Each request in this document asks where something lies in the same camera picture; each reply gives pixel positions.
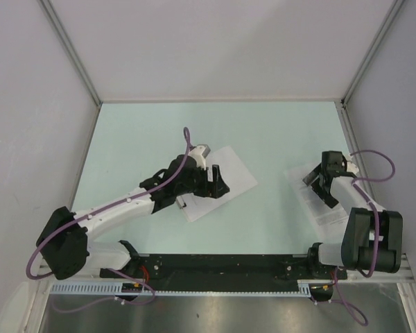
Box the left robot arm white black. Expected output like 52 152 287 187
36 155 230 280

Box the right aluminium corner post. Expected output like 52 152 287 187
340 0 406 108

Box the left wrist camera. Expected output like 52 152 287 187
189 144 211 170

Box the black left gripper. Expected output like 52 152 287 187
175 163 228 198

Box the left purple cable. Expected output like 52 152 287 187
26 126 191 313

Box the sparse text paper sheet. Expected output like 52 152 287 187
177 146 257 223

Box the grey slotted cable duct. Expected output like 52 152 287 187
50 281 311 298

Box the aluminium corner post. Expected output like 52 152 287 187
340 0 406 108
37 0 103 109

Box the aluminium front frame rail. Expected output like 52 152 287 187
36 253 412 282

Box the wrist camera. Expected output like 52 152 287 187
189 144 211 170
343 155 360 176

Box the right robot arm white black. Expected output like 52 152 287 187
302 149 404 278

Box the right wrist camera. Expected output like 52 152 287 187
343 155 360 176

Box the left aluminium corner post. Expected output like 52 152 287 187
37 0 103 109

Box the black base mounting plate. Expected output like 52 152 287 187
99 254 347 302

